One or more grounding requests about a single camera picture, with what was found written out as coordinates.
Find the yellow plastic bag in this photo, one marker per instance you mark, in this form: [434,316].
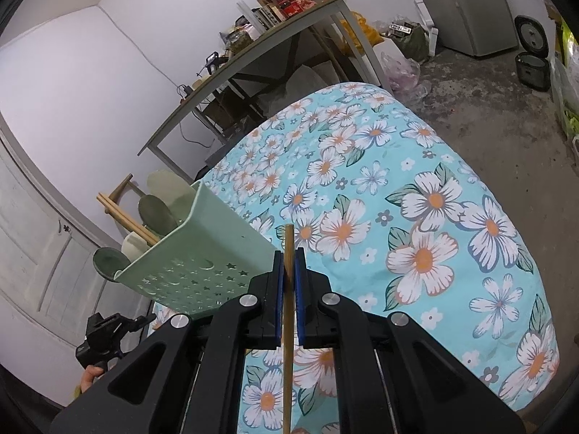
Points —
[362,31]

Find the floral turquoise blanket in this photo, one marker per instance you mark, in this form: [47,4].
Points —
[407,190]

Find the person's left hand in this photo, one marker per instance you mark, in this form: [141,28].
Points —
[90,376]

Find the grey cabinet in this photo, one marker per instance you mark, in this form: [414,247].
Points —
[479,9]

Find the white foam board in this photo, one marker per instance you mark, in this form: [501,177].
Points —
[427,18]

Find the white panelled door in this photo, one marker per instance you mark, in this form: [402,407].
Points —
[36,257]

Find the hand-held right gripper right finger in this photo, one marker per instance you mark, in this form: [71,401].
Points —
[299,289]

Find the clear pinkish plastic bag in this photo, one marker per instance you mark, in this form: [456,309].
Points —
[400,70]

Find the white spatula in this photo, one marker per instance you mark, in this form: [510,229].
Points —
[169,192]

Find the green spoon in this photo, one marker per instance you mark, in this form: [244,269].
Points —
[108,262]
[156,214]

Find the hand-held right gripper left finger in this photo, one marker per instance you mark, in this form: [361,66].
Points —
[279,289]

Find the green printed sack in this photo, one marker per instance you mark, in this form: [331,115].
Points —
[567,77]

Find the black rice cooker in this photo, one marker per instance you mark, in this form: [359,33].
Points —
[531,72]

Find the green plastic utensil basket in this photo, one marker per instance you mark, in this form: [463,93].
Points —
[203,253]

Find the red box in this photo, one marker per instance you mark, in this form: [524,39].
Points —
[298,7]

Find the small white spoon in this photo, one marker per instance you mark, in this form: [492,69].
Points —
[133,246]

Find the wooden table with metal legs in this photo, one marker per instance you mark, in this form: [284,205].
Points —
[364,44]

